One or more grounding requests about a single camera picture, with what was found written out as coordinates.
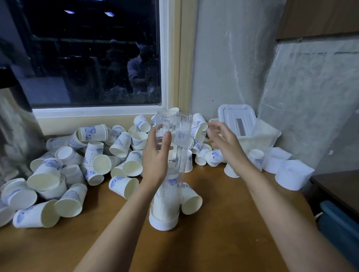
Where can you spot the person's left hand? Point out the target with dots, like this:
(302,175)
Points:
(156,162)

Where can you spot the person's right hand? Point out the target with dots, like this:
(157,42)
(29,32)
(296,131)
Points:
(230,145)

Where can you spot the clear cup dispenser tube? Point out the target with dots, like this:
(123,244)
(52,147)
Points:
(180,129)

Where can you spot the pile of paper cups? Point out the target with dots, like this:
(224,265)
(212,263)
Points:
(67,168)

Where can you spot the person's right forearm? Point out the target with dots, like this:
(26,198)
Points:
(291,218)

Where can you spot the person's left forearm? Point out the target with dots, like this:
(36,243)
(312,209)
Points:
(115,235)

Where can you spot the white plastic lid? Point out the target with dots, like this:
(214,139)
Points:
(236,119)

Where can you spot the translucent plastic box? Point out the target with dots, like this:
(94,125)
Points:
(266,137)

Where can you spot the clear plastic bag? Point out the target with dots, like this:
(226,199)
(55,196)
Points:
(308,95)

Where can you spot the dark wooden side counter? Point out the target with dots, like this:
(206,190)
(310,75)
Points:
(336,190)

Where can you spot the white framed window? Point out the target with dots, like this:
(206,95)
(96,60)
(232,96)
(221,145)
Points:
(95,56)

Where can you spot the blue bin with tan rim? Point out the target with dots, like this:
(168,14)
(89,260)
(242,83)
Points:
(339,232)

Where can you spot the stainless steel water dispenser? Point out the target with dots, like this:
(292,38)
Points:
(19,129)

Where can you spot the brown wooden wall cabinet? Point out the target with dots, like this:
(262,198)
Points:
(319,17)

